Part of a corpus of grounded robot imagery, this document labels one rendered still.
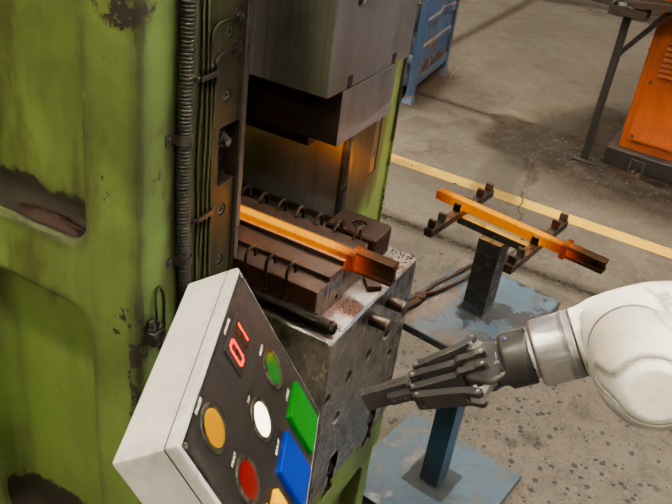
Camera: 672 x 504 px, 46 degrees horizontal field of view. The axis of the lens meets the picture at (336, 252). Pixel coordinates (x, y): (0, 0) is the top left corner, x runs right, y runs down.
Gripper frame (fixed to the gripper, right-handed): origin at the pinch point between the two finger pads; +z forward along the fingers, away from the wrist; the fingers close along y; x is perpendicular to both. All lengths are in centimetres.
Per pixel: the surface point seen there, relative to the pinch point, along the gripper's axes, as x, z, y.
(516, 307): -56, -12, 89
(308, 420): -1.0, 12.5, 0.0
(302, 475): -1.6, 12.5, -9.8
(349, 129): 23.8, -1.5, 38.9
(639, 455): -142, -30, 111
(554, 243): -33, -26, 77
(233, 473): 12.3, 13.2, -21.7
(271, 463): 5.2, 13.2, -13.6
